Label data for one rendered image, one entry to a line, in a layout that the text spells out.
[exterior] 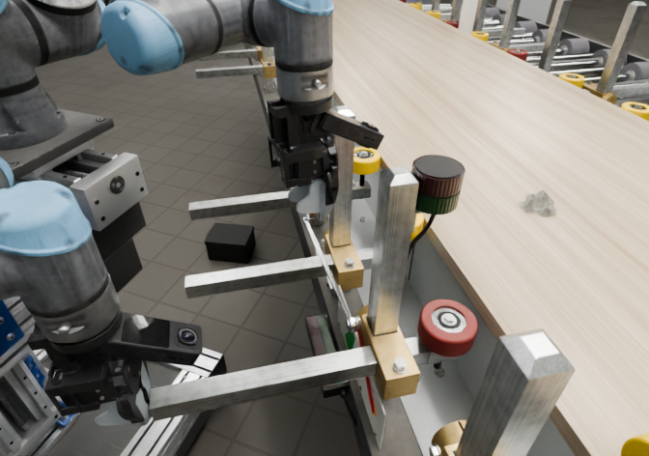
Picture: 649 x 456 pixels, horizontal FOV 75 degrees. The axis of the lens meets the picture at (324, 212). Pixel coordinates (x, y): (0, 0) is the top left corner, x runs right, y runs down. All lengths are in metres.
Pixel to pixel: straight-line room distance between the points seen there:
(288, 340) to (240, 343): 0.18
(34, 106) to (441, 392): 0.91
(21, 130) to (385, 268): 0.67
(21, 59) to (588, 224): 1.04
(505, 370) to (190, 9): 0.46
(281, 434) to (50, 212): 1.25
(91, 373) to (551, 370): 0.45
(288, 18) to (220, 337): 1.44
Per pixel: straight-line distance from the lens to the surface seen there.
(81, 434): 1.47
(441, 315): 0.65
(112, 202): 0.87
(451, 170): 0.51
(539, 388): 0.33
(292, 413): 1.58
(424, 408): 0.89
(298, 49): 0.54
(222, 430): 1.58
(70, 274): 0.45
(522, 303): 0.71
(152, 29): 0.49
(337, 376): 0.64
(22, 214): 0.42
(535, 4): 6.68
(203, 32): 0.53
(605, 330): 0.73
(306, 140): 0.60
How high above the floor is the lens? 1.38
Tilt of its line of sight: 36 degrees down
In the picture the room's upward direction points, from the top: straight up
